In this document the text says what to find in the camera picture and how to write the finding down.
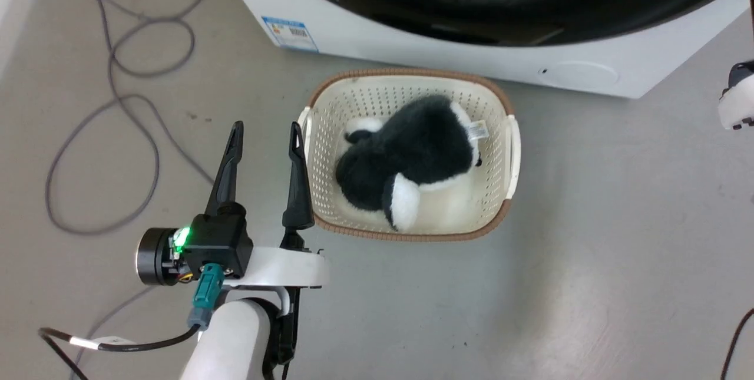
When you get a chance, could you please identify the short grey floor cable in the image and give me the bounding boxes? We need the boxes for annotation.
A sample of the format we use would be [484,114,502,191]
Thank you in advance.
[71,285,157,380]

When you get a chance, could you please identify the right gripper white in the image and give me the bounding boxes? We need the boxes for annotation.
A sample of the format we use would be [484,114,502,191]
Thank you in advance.
[717,0,754,132]

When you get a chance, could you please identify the long grey floor cable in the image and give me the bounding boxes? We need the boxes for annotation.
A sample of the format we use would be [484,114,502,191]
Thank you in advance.
[46,0,221,236]

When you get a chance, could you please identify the black glass washing machine door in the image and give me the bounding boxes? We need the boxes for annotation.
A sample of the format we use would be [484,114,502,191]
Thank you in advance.
[259,0,754,48]

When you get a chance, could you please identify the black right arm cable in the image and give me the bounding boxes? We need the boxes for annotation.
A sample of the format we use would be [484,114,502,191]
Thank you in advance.
[720,308,754,380]

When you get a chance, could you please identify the black and white plush toy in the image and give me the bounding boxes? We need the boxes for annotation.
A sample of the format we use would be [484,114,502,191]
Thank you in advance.
[336,94,490,233]

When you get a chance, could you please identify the teal cable connector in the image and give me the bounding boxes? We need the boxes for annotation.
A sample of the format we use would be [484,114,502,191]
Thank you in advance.
[188,263,226,331]

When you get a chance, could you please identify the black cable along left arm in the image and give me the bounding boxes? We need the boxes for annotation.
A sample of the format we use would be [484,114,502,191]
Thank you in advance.
[272,288,302,380]

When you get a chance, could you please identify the cream laundry basket brown rim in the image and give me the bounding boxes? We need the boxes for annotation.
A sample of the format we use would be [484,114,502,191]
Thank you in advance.
[297,68,522,243]

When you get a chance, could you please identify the black cylindrical left gripper motor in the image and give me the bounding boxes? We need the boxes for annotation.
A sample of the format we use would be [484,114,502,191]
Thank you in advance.
[135,227,184,286]

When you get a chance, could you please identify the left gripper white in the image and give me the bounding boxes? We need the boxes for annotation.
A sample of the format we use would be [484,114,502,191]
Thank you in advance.
[204,121,330,290]

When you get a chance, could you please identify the blue white energy label sticker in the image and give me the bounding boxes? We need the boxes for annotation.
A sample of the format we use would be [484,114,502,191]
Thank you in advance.
[262,15,319,53]

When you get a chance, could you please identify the black cable with white tag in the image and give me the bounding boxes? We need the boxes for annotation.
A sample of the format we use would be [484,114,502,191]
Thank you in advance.
[38,322,201,380]

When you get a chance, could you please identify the white washing machine body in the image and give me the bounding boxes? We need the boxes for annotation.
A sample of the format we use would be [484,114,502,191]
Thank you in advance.
[213,0,754,100]

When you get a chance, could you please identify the round drain filter cover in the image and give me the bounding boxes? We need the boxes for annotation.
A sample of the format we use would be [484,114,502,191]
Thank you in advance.
[539,61,620,90]

